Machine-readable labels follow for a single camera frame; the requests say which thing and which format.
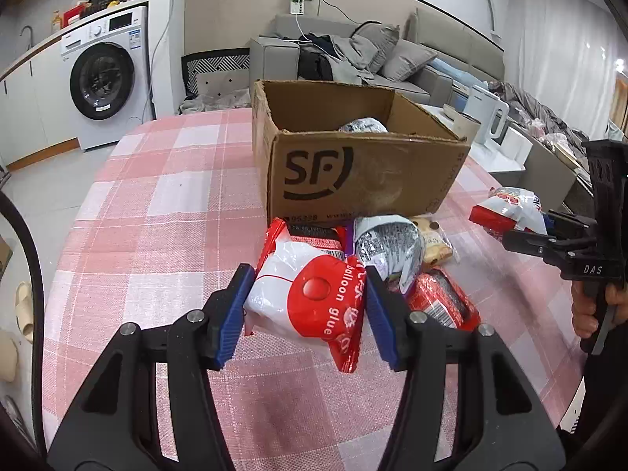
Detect grey upholstered bench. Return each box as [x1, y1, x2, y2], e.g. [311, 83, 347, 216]
[520, 137, 597, 217]

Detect grey jacket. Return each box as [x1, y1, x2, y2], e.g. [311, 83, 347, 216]
[329, 34, 378, 84]

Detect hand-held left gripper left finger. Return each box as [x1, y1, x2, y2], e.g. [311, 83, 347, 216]
[46, 263, 258, 471]

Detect person's right hand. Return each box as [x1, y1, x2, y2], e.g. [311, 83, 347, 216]
[570, 279, 628, 339]

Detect white washing machine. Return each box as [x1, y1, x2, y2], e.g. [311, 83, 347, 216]
[60, 5, 150, 152]

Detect printed cardboard box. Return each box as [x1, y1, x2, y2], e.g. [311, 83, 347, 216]
[0, 235, 15, 280]

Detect red dark-window snack packet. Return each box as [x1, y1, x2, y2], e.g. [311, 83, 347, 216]
[405, 269, 482, 330]

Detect black white patterned bin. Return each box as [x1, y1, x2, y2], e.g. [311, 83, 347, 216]
[181, 48, 252, 99]

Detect beige bread packet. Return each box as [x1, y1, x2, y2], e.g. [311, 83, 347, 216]
[409, 216, 455, 266]

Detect thick black cable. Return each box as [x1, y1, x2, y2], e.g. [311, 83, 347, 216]
[0, 191, 50, 452]

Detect dark grey pillow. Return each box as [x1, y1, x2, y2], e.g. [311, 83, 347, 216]
[352, 22, 400, 74]

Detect white curtain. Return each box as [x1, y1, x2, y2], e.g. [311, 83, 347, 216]
[508, 0, 628, 138]

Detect pile of grey clothes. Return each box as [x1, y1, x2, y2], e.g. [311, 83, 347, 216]
[491, 78, 590, 158]

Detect white counter cabinet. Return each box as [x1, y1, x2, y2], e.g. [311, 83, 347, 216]
[0, 34, 82, 170]

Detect white charging cable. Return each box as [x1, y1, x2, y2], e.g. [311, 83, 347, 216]
[294, 14, 339, 57]

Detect beige slipper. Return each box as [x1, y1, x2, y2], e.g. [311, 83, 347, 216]
[15, 282, 35, 341]

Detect cream lidded cup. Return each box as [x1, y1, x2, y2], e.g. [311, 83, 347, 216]
[454, 112, 480, 144]

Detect white tissue roll pack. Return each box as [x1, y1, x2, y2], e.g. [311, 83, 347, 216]
[500, 126, 533, 164]

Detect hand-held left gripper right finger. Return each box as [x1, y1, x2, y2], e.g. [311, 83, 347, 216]
[364, 265, 567, 471]

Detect light blue blanket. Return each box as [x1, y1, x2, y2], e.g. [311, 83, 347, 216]
[427, 56, 474, 84]

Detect cream slipper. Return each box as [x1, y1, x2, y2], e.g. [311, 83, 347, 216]
[0, 331, 18, 383]

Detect white electric kettle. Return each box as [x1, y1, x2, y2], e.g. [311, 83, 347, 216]
[468, 83, 511, 145]

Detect grey sofa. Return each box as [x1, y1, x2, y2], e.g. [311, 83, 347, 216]
[249, 7, 506, 109]

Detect silver grey snack packet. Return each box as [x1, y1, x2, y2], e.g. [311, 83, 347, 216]
[352, 215, 425, 295]

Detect light grey pillow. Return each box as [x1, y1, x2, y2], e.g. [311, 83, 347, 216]
[380, 39, 438, 83]

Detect silver black snack packet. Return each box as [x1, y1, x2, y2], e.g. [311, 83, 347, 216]
[338, 117, 389, 134]

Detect white red snack packet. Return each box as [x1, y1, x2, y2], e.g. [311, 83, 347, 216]
[469, 187, 549, 235]

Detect pink plaid tablecloth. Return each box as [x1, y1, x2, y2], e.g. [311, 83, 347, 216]
[42, 108, 597, 471]

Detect red box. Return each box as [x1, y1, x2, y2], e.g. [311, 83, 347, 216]
[63, 2, 94, 25]

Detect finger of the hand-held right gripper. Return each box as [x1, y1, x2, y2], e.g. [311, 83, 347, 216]
[542, 210, 597, 237]
[501, 230, 580, 257]

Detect grey floor cloth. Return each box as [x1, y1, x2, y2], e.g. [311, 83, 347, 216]
[177, 87, 253, 116]

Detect black clothes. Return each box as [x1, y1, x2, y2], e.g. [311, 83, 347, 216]
[297, 34, 334, 82]

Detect brown cardboard box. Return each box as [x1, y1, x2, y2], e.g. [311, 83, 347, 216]
[252, 79, 471, 224]

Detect red white round-print packet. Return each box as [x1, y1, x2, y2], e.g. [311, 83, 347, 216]
[244, 217, 368, 374]

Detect white coffee table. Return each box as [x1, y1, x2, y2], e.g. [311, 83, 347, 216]
[422, 103, 528, 175]

